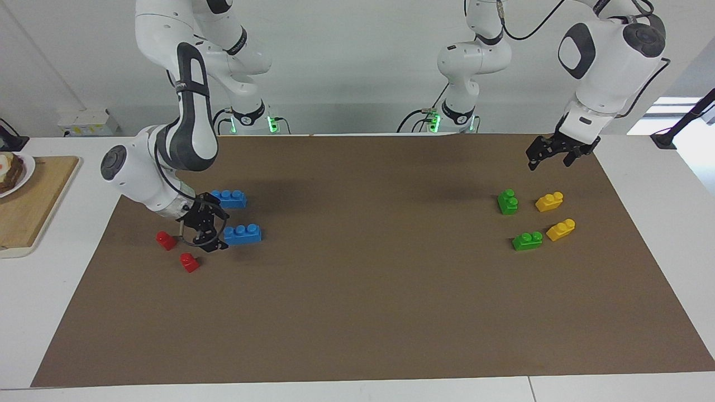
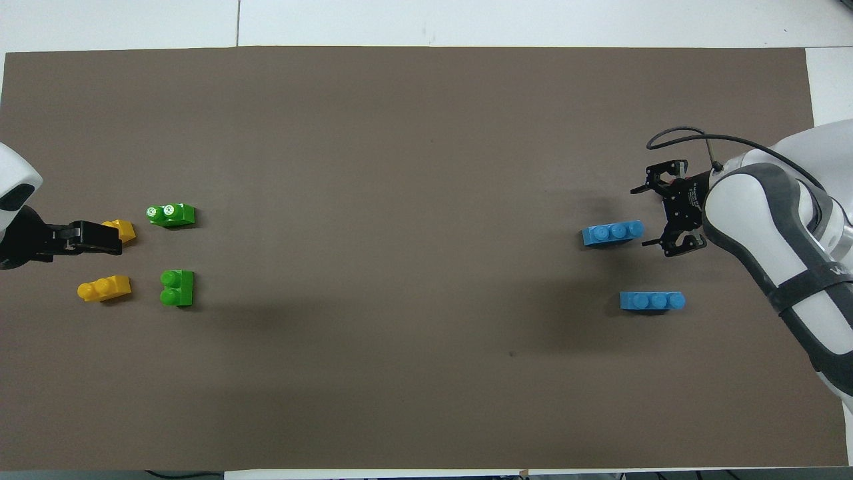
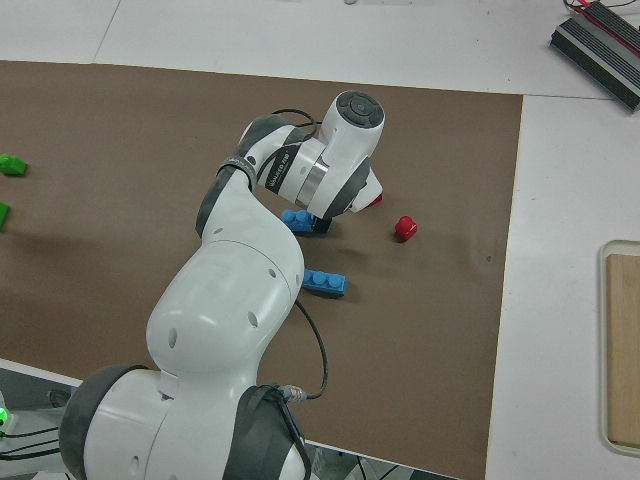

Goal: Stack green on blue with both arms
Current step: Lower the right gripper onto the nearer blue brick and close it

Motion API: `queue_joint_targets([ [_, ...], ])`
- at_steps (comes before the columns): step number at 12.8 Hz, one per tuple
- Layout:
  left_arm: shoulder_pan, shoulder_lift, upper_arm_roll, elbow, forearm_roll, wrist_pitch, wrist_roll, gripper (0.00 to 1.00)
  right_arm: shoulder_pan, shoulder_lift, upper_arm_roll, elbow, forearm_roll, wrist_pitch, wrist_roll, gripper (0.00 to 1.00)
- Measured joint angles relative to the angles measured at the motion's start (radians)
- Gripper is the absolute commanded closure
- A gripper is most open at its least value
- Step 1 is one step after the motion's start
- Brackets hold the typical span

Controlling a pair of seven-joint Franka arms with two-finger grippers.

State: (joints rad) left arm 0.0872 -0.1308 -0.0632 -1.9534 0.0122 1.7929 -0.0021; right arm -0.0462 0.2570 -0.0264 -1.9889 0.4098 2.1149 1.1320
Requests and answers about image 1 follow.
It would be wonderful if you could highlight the yellow two-stud toy block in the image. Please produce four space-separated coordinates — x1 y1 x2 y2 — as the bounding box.
535 192 564 213
546 218 576 242

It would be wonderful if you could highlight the black mounting stand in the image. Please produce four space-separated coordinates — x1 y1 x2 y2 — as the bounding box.
650 88 715 150

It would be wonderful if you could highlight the black left base cable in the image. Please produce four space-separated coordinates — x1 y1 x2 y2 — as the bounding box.
397 83 449 134

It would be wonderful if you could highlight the black right base cable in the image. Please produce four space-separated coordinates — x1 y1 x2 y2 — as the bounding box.
210 107 233 136

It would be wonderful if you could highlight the white power socket box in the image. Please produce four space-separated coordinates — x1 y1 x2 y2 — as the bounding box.
57 108 120 137

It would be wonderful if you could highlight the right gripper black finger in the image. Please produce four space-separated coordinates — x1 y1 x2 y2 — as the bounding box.
179 219 203 245
202 221 230 253

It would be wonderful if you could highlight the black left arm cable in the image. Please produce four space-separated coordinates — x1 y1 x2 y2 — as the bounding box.
494 0 568 41

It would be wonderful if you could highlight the blue three-stud toy block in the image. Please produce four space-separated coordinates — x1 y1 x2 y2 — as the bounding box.
211 190 248 209
223 223 263 246

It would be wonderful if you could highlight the green block with white stickers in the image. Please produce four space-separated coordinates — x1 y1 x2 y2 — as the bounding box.
512 231 544 251

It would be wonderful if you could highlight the brown paper table mat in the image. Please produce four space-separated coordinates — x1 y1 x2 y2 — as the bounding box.
31 133 715 387

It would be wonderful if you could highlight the white plate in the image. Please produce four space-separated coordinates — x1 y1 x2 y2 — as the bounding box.
0 151 36 199

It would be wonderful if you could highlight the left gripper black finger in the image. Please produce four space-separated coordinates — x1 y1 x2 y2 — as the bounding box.
527 134 561 171
560 137 602 168

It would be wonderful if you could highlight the plain green two-stud block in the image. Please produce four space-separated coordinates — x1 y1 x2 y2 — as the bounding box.
497 189 519 216

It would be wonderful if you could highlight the wooden cutting board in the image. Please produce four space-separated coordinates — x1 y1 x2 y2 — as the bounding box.
0 156 82 259

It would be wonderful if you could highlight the black clamp device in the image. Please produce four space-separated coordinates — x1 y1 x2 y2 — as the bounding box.
0 118 30 152

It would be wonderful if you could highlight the black base cable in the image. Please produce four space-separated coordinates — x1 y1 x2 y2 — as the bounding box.
210 107 233 136
397 83 449 134

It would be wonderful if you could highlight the toasted bread with egg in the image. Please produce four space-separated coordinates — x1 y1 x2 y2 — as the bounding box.
0 153 26 194

